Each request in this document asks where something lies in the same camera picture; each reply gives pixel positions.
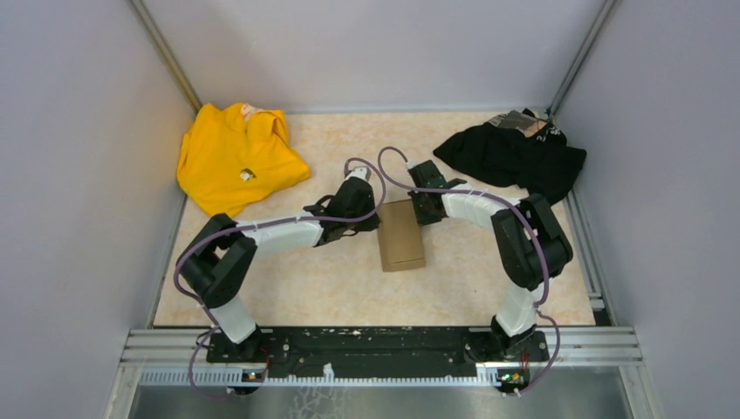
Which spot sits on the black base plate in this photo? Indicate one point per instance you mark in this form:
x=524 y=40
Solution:
x=392 y=352

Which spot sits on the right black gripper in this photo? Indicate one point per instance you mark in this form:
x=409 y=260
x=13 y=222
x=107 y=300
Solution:
x=422 y=218

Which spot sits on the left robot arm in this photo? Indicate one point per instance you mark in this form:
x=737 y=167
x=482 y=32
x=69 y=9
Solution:
x=216 y=262

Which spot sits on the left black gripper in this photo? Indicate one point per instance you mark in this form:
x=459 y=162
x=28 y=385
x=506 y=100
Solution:
x=372 y=223

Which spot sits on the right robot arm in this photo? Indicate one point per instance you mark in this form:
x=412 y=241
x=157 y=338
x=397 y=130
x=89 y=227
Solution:
x=531 y=244

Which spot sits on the aluminium frame rail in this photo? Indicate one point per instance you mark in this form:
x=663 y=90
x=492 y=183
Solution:
x=177 y=356

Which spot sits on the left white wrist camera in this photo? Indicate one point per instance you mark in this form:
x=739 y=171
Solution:
x=361 y=172

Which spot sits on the yellow shirt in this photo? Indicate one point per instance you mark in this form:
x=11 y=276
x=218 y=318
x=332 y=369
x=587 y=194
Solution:
x=236 y=156

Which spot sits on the black shirt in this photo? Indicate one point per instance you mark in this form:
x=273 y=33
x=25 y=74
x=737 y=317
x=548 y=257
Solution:
x=542 y=163

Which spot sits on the brown cardboard box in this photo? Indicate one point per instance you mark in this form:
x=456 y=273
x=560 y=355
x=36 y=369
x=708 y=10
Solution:
x=399 y=238

